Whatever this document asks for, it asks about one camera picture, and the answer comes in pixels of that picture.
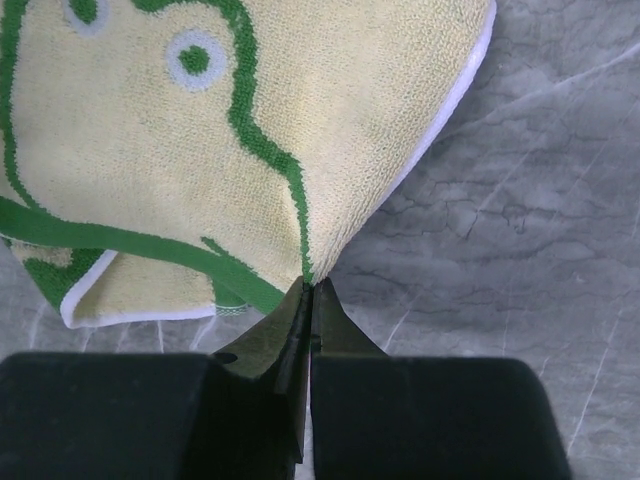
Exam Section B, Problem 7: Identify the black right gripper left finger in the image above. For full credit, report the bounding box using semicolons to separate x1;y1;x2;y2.
1;280;306;479

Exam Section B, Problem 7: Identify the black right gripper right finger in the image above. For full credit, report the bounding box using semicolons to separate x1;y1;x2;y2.
310;281;572;480

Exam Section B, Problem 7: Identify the green white towel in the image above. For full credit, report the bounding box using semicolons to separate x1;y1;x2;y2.
1;1;496;329

